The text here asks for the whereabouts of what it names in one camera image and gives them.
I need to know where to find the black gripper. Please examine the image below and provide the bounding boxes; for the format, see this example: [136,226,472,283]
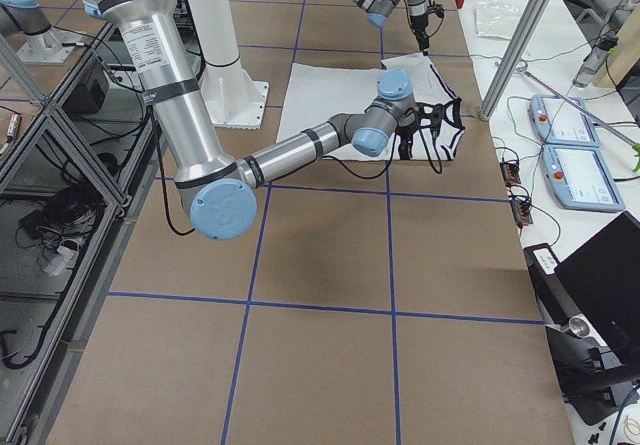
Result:
[416,104,446,174]
[409,6,444,56]

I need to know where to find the grey cartoon print t-shirt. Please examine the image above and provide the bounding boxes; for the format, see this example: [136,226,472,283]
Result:
[276,53,464,162]

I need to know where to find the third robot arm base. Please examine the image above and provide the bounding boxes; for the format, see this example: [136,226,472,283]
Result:
[1,0,85,65]

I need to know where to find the clear plastic bag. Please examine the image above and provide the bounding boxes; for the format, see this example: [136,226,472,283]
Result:
[475,4,521,40]

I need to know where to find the upper small circuit board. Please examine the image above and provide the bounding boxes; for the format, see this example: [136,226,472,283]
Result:
[499,161,521,187]

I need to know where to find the small circuit board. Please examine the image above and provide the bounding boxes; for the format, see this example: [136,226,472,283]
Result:
[499,161,521,187]
[510,198,533,229]

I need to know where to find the lower small circuit board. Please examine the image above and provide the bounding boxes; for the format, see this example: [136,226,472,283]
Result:
[510,198,533,229]

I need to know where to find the upper teach pendant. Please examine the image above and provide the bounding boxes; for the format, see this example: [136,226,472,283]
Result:
[529,94,600,148]

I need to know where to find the teach pendant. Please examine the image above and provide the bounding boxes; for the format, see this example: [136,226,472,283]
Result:
[542,145,625,213]
[529,94,600,148]

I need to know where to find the lower teach pendant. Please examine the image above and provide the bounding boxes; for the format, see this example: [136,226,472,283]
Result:
[542,145,625,213]

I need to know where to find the black laptop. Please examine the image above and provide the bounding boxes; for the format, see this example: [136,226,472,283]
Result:
[555,211,639,363]

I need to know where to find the black stand with metal cup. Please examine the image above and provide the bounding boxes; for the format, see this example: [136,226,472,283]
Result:
[524,243,639,425]

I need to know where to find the black power adapter box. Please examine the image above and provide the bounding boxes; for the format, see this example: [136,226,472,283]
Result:
[63,64,109,114]

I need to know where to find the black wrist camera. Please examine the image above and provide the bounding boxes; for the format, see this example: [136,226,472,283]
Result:
[398,135,413,160]

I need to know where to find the aluminium frame post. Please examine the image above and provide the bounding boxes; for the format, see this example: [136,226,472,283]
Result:
[479,0,549,121]

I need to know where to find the aluminium frame glass cabinet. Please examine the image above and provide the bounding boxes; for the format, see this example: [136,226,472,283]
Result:
[1,26,154,444]

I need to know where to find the tangled cables under glass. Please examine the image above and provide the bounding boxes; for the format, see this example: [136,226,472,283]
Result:
[14,184,109,276]

